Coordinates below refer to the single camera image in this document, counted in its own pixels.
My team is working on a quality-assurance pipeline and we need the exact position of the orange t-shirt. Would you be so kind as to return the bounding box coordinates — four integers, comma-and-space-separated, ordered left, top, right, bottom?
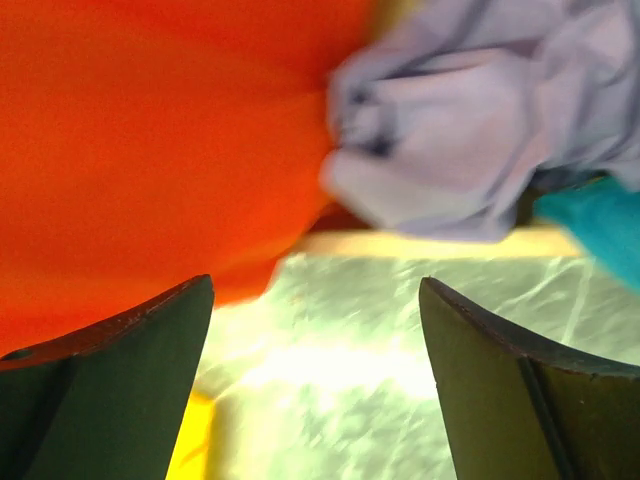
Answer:
1, 1, 375, 352

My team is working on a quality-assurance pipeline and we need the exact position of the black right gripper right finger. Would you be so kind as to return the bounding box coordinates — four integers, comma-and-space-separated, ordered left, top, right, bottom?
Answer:
419, 277, 639, 480

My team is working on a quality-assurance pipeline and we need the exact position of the yellow plastic tray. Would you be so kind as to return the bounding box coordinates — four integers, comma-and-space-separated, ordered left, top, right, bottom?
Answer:
165, 390, 221, 480

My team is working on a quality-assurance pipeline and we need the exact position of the teal t-shirt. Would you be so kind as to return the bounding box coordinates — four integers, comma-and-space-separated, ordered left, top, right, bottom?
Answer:
533, 177, 639, 291

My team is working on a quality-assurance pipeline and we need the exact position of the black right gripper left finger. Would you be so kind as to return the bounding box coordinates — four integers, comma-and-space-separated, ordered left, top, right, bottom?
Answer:
1, 275, 214, 480

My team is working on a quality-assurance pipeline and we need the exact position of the purple t-shirt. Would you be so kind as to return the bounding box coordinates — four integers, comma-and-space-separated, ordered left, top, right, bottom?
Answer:
322, 1, 639, 242

